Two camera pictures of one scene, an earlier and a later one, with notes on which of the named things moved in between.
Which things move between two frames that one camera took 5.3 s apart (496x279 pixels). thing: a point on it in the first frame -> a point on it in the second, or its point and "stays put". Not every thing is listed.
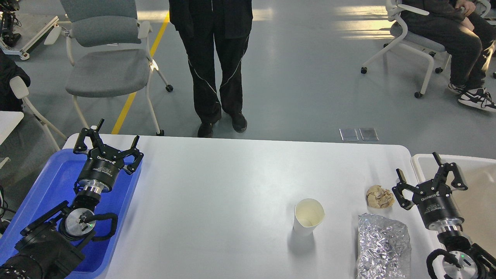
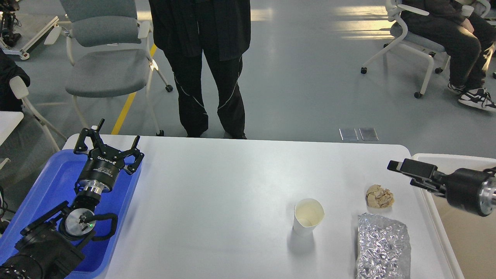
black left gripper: (99, 171) stays put
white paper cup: (308, 214) stays put
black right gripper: (436, 207) -> (465, 188)
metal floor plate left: (348, 134) stays put
